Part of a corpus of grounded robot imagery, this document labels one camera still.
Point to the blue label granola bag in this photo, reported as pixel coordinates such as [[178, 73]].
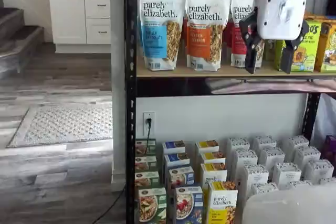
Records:
[[157, 24]]

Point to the grey patterned floor mat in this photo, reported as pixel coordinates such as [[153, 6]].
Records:
[[65, 127]]

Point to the red label granola bag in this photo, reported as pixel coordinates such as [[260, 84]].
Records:
[[237, 37]]

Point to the yellow banana nut oatmeal box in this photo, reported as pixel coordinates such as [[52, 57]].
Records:
[[207, 145], [223, 203], [214, 172], [213, 158]]

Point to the orange label granola bag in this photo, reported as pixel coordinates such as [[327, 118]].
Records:
[[204, 24]]

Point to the blue flax plus oatmeal box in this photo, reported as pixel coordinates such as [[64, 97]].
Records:
[[177, 159], [174, 147], [189, 205], [181, 176]]

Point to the green apple cinnamon oatmeal box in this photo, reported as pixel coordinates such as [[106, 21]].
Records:
[[152, 205], [145, 165], [147, 180], [144, 146]]

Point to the black metal shelf rack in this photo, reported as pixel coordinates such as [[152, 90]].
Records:
[[130, 77]]

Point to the purple box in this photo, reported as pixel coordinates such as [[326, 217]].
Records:
[[330, 145]]

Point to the carpeted stairs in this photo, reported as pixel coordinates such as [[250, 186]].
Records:
[[18, 37]]

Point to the white plastic sheet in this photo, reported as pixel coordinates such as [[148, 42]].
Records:
[[326, 119]]

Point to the yellow snack box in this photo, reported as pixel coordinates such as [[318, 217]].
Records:
[[326, 51]]

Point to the white kitchen cabinet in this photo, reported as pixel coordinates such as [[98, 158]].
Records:
[[76, 11]]

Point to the white patterned-top box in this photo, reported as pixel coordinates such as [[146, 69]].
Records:
[[295, 141], [307, 154], [245, 157], [255, 174], [238, 143], [263, 188], [300, 183], [319, 169], [271, 155], [328, 180], [286, 172], [264, 142]]

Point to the wooden granola shelf board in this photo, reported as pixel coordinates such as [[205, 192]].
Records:
[[183, 73]]

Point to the lime green snack box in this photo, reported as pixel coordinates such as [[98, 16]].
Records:
[[311, 51]]

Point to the white wall outlet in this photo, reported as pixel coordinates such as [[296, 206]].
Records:
[[152, 127]]

